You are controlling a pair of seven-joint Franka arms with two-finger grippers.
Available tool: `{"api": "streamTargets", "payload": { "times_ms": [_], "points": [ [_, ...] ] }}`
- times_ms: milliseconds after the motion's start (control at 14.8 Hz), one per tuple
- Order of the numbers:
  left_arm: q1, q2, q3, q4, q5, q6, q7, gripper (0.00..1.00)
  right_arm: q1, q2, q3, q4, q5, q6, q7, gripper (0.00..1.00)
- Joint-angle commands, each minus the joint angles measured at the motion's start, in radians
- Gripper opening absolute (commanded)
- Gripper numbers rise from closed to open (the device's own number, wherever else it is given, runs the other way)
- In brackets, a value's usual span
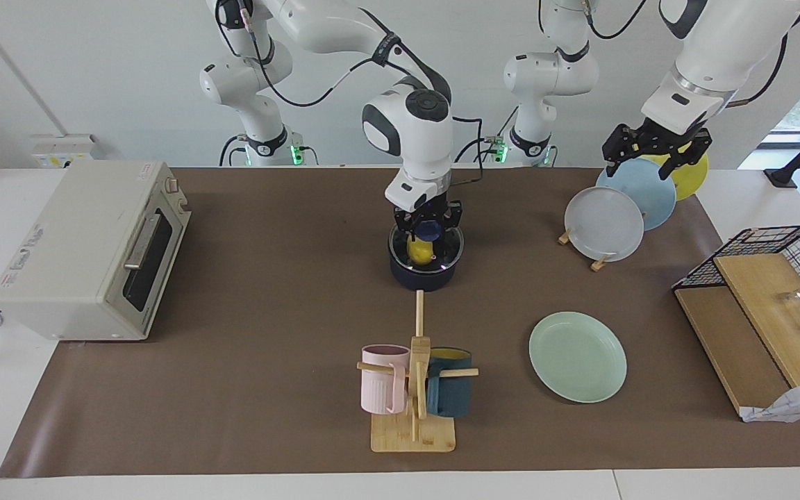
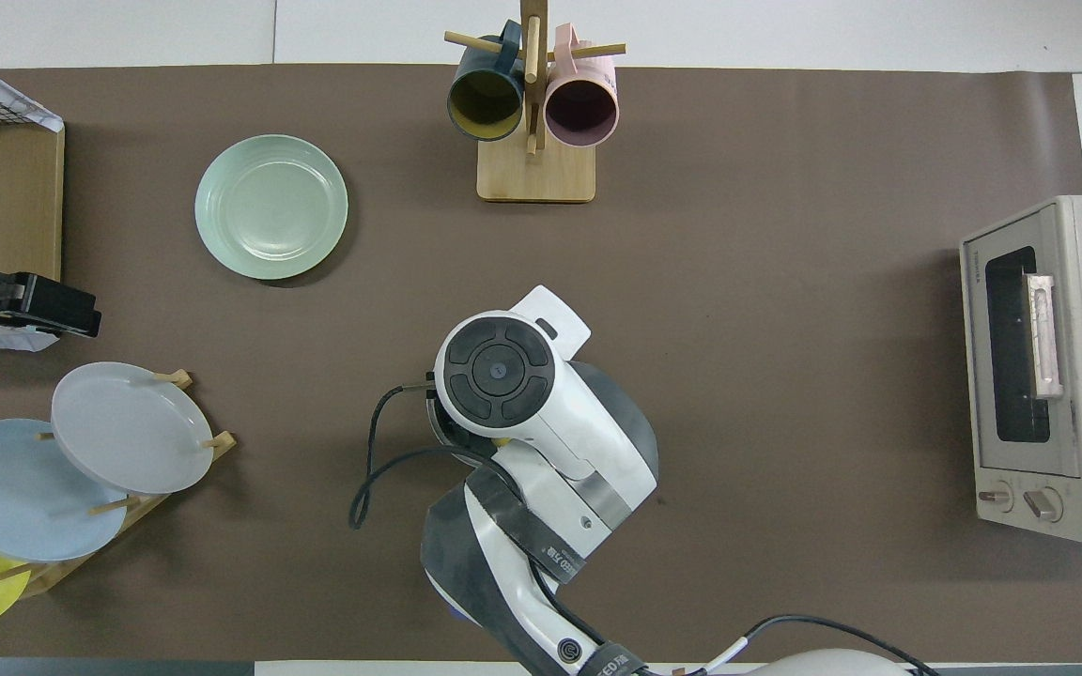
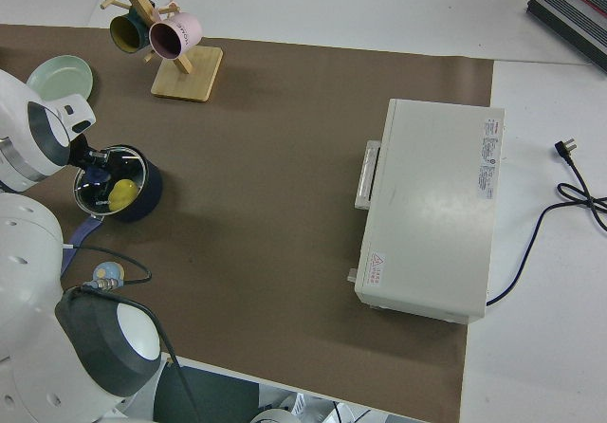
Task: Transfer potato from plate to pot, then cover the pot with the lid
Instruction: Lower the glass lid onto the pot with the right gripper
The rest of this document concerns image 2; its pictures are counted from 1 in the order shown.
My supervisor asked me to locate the grey plate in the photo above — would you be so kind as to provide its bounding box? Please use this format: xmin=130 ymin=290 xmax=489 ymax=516
xmin=51 ymin=361 xmax=215 ymax=496

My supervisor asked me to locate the light blue plate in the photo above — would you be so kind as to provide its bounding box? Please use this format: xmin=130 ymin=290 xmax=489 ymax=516
xmin=0 ymin=418 xmax=129 ymax=563

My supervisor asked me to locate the mint green plate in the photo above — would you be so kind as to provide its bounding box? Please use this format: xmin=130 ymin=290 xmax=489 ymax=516
xmin=194 ymin=134 xmax=349 ymax=281

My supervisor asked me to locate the wooden plate rack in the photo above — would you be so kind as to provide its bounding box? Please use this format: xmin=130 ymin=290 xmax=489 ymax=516
xmin=0 ymin=369 xmax=238 ymax=598

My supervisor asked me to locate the wooden shelf unit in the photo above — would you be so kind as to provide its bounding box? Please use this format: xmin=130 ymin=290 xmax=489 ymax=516
xmin=0 ymin=70 xmax=65 ymax=331

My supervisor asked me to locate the dark teal mug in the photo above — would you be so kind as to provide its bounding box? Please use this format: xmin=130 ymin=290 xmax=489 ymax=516
xmin=447 ymin=21 xmax=526 ymax=143

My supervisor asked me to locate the wooden mug tree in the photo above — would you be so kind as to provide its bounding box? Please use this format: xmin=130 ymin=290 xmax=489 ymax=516
xmin=444 ymin=0 xmax=627 ymax=204

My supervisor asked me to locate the pink ribbed mug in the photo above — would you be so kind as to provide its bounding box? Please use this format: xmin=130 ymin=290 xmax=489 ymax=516
xmin=544 ymin=23 xmax=620 ymax=148

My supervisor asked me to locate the brown table mat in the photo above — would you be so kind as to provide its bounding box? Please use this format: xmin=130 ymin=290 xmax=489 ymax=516
xmin=0 ymin=64 xmax=1082 ymax=663

